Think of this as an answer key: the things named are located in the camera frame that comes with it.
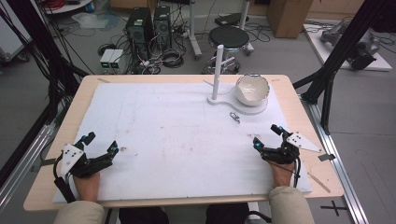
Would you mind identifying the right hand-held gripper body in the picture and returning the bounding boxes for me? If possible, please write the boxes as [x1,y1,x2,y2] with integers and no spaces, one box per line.
[261,131,323,165]

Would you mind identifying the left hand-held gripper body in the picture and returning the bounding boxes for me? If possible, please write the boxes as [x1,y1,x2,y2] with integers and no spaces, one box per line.
[60,141,115,180]

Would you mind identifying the person's right hand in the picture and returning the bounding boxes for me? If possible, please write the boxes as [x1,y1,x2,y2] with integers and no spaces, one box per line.
[268,160,297,189]

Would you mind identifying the person's left hand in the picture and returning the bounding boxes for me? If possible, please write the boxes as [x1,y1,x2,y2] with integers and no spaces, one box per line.
[72,171,102,203]

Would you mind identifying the small metal clip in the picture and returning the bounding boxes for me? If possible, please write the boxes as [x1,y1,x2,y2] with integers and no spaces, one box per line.
[229,111,242,125]

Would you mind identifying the thin wooden stick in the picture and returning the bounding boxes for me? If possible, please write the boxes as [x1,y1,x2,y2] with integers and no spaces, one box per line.
[306,172,332,194]

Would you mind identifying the white eggshell-shaped bowl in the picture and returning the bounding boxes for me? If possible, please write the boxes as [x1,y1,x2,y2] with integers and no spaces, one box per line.
[234,73,271,107]

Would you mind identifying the white power supply box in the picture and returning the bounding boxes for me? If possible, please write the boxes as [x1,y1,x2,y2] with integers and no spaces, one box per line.
[99,49,116,75]
[108,49,125,75]

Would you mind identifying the person's legs in dark trousers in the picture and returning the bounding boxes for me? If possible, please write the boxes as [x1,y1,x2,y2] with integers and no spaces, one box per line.
[118,202,250,224]

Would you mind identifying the black round stool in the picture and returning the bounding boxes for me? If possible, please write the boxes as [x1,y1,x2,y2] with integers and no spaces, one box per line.
[203,25,256,75]

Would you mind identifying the grey robot device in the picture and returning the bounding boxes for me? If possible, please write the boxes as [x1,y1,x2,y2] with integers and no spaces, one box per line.
[319,21,349,47]

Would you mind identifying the wooden cabinet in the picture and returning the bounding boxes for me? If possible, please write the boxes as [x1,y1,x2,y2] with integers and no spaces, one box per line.
[266,0,315,39]

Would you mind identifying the black robot device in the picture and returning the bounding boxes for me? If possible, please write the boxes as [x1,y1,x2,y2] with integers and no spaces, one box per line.
[346,29,382,71]

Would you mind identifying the white table leg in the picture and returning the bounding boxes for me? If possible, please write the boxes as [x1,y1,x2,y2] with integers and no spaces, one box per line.
[238,0,256,57]
[187,0,204,61]

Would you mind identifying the clear plastic sheet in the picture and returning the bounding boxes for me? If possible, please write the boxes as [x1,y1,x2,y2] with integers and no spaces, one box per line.
[71,11,120,32]

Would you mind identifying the flat black floor case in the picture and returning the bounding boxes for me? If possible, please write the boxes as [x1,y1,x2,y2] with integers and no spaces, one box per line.
[214,12,250,28]

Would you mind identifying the large black computer tower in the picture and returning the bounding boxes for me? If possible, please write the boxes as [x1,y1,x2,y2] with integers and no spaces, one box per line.
[124,7,155,75]

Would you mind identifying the white floor platform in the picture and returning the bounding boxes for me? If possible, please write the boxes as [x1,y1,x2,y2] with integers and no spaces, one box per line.
[303,22,393,73]

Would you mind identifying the small black computer tower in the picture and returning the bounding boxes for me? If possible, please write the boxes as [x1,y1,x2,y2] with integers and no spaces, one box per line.
[152,5,172,52]

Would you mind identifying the round white table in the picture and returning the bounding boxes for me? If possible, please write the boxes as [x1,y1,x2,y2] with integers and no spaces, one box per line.
[41,0,96,16]

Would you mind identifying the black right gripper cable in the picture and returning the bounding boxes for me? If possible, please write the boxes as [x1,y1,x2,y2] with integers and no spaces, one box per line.
[292,156,303,189]

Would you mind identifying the aluminium rail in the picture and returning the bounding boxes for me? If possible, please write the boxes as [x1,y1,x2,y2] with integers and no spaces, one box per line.
[0,123,57,216]
[300,94,371,224]

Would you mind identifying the white stand with post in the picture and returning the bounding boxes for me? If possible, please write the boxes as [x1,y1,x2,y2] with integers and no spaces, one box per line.
[206,44,269,116]

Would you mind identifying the black frame with cables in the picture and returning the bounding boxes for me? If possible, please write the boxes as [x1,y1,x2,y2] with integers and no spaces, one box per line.
[0,0,90,125]

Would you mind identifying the black metal frame strut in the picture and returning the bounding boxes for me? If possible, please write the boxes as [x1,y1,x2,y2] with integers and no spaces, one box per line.
[292,0,396,135]

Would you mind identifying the coil of black cables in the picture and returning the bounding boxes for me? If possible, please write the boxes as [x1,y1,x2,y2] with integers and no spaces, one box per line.
[161,49,186,69]

